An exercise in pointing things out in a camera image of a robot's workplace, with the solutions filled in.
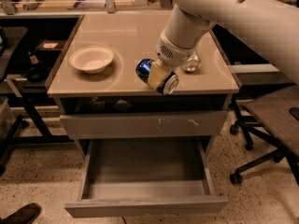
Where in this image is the grey drawer cabinet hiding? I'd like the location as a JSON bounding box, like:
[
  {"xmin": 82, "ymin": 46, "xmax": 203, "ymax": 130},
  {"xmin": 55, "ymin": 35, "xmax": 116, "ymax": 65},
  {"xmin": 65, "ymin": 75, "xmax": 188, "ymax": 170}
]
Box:
[{"xmin": 44, "ymin": 11, "xmax": 242, "ymax": 161}]

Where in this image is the black office chair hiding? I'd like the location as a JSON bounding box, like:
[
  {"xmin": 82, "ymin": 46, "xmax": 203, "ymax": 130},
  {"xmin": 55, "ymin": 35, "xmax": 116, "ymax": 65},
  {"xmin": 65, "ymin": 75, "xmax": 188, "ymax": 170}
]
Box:
[{"xmin": 230, "ymin": 85, "xmax": 299, "ymax": 185}]

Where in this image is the white paper bowl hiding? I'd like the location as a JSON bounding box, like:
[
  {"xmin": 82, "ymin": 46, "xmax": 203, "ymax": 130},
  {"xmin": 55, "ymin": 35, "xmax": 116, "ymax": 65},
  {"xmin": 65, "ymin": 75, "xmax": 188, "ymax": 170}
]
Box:
[{"xmin": 69, "ymin": 46, "xmax": 114, "ymax": 75}]

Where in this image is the green soda can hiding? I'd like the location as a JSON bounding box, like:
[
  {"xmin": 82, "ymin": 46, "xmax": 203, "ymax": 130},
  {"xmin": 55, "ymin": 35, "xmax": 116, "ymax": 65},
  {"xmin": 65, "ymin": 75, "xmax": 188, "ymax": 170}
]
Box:
[{"xmin": 182, "ymin": 50, "xmax": 201, "ymax": 73}]

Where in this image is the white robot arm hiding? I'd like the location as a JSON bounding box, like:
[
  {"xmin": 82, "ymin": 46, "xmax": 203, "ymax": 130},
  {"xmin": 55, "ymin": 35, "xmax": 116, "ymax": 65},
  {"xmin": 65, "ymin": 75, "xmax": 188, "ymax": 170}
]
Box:
[{"xmin": 148, "ymin": 0, "xmax": 299, "ymax": 90}]

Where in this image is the blue pepsi can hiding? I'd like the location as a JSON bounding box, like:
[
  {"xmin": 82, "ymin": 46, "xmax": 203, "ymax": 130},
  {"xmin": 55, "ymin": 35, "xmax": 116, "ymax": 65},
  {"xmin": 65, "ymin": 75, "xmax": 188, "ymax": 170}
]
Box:
[{"xmin": 135, "ymin": 59, "xmax": 178, "ymax": 95}]

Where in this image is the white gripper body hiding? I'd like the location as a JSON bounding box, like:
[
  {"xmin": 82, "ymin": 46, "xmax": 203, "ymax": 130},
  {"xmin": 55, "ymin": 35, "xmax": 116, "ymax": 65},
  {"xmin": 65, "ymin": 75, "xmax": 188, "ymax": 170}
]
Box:
[{"xmin": 156, "ymin": 29, "xmax": 198, "ymax": 69}]

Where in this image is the open grey middle drawer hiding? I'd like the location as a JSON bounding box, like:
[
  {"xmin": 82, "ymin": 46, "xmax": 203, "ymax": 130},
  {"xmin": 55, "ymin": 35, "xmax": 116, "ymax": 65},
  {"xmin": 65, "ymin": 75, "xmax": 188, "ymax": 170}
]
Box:
[{"xmin": 65, "ymin": 138, "xmax": 228, "ymax": 218}]

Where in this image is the dark shoe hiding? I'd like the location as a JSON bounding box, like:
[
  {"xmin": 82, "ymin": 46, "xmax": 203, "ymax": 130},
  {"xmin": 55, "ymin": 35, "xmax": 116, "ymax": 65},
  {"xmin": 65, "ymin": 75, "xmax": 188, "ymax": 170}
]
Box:
[{"xmin": 0, "ymin": 203, "xmax": 41, "ymax": 224}]

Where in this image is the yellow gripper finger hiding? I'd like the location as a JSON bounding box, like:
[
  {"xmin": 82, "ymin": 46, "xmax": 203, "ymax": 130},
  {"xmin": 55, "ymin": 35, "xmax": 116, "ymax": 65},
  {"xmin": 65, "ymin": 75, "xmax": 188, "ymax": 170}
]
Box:
[{"xmin": 148, "ymin": 60, "xmax": 172, "ymax": 90}]

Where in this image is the closed grey top drawer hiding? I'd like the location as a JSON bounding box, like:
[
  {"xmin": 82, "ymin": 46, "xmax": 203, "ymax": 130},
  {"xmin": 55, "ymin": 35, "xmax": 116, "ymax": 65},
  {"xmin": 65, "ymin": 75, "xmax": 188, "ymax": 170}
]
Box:
[{"xmin": 60, "ymin": 111, "xmax": 227, "ymax": 139}]

